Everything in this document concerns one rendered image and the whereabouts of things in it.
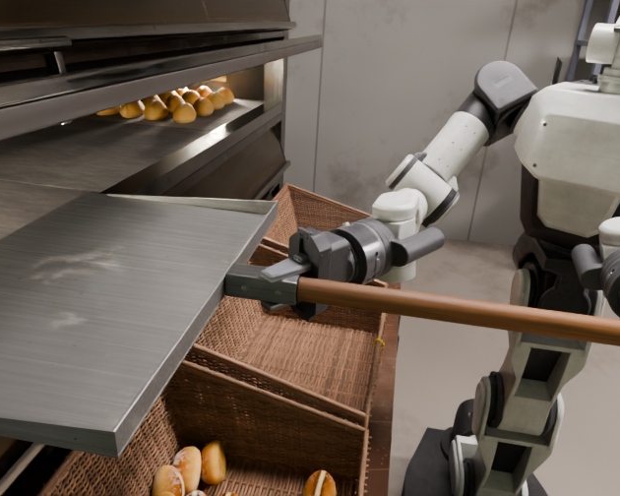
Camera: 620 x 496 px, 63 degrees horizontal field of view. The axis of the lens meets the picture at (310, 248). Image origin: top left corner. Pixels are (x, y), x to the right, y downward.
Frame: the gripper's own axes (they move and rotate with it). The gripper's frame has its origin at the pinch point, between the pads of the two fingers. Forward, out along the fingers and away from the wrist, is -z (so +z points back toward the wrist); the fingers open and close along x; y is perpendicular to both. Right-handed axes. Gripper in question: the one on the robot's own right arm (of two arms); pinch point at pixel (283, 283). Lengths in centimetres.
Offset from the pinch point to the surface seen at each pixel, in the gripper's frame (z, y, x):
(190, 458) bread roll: 2, 28, 54
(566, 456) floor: 141, -14, 120
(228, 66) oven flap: 22, 41, -21
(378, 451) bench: 39, 7, 62
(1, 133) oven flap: -26.0, 8.0, -20.2
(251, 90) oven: 94, 122, -2
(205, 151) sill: 34, 66, 2
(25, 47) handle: -19.8, 18.0, -26.2
